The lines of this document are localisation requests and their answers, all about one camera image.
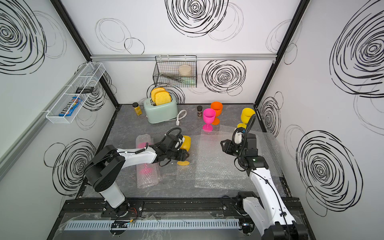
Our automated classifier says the yellow-orange glass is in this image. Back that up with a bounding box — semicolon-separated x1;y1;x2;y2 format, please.
177;136;192;166

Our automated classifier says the yellow wine glass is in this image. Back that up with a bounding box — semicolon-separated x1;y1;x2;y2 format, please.
237;108;256;128

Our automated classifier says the pink glass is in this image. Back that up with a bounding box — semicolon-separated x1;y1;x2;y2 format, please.
136;134;159;189
203;109;216;132

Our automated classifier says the bubble wrap of pink glass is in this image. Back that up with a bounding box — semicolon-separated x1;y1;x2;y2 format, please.
194;133;256;190

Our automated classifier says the orange wine glass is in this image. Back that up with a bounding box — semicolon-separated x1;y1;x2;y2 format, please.
211;102;223;126

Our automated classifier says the bubble wrap of yellow glass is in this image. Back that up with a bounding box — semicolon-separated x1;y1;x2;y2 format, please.
227;127;284;176

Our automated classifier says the bubble wrap of yellow-orange glass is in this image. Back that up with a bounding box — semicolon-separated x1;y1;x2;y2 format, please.
177;135;216;181

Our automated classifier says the bubble wrap of orange glass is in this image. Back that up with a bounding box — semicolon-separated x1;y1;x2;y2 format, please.
195;165;289;197

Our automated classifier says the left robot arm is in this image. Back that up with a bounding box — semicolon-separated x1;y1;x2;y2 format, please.
84;133;192;209

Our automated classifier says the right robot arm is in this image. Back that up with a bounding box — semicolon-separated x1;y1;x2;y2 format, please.
221;128;309;240

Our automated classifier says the mint green toaster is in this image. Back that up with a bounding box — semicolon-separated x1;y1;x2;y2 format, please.
144;98;179;124

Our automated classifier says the yellow spice jar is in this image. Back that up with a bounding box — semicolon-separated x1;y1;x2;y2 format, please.
132;102;142;116

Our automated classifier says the dark spice jar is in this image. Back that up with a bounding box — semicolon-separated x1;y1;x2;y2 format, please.
197;106;203;119

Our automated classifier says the yellow sponge toast front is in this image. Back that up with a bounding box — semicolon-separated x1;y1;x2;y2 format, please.
155;91;172;106

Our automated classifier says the yellow sponge toast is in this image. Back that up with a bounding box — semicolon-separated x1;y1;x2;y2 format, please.
151;88;165;102
155;91;172;106

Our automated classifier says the yellow sponge toast back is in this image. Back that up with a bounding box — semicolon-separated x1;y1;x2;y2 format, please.
151;88;165;102

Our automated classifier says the green item in basket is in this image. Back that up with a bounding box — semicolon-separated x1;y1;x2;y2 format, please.
181;77;197;87

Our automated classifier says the beige cup in basket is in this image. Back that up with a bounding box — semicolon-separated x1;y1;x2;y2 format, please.
178;65;192;77

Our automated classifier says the black small box on shelf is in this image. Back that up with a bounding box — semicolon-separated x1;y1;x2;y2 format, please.
76;87;94;94

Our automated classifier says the blue candy packet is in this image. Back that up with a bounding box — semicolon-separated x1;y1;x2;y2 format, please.
59;97;83;117

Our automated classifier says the white toaster cable plug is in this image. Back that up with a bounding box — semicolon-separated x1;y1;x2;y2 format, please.
176;110;187;126

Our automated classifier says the black wire wall basket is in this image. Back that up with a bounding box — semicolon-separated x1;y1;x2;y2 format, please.
153;55;198;88

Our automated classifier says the white slotted cable duct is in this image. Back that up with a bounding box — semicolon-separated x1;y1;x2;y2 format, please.
64;219;241;231

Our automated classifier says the white wire wall shelf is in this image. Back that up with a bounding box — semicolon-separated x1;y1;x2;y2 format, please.
46;63;106;124

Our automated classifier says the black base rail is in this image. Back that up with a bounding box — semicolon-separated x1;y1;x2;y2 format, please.
59;196;304;218

